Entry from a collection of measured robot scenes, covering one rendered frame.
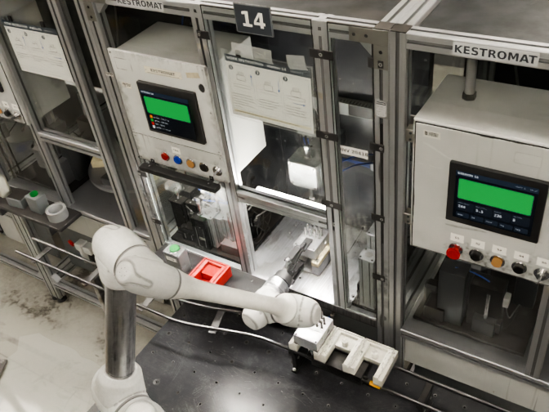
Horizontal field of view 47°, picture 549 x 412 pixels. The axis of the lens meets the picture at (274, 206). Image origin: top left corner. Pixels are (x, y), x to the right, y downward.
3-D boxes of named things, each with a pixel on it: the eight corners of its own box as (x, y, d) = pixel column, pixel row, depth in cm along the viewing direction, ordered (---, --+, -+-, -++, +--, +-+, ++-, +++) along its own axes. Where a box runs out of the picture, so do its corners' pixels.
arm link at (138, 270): (188, 273, 188) (164, 251, 197) (142, 261, 174) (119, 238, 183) (167, 311, 189) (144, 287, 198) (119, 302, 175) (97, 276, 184)
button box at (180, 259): (168, 271, 261) (162, 250, 253) (180, 259, 266) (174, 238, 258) (183, 277, 257) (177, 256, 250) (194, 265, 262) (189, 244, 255)
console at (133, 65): (135, 162, 244) (101, 51, 215) (180, 123, 261) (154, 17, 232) (224, 188, 224) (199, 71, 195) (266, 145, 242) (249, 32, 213)
